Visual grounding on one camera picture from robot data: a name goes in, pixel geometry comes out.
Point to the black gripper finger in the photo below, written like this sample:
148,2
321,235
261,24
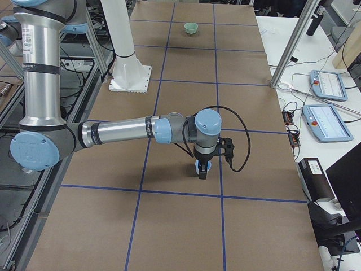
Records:
202,170

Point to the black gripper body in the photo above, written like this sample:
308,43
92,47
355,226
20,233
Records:
202,157

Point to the light blue plastic cup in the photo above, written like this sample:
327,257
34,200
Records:
209,166

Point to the green ceramic bowl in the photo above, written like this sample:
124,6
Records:
191,28

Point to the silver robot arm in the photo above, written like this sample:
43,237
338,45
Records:
45,138

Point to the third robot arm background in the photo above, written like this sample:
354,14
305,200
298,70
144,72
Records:
10,30

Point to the black water bottle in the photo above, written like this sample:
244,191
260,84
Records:
316,20

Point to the orange black adapter lower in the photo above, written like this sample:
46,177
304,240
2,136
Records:
293,139

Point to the orange black adapter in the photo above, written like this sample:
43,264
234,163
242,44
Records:
293,139
288,117

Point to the orange black adapter upper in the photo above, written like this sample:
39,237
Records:
288,117

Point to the metal rod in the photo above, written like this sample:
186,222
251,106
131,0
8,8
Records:
325,101

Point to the black box with label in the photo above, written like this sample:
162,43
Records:
314,181

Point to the near teach pendant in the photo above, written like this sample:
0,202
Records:
326,124

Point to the teach pendant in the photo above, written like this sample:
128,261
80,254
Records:
328,85
326,124

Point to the small black square device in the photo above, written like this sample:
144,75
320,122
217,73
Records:
293,59

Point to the black monitor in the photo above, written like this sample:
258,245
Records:
344,176

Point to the far teach pendant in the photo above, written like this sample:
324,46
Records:
328,85

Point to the wooden board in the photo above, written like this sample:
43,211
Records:
349,51

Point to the white pedestal column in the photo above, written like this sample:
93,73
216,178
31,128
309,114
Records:
128,73

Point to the aluminium frame post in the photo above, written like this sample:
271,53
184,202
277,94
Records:
295,37

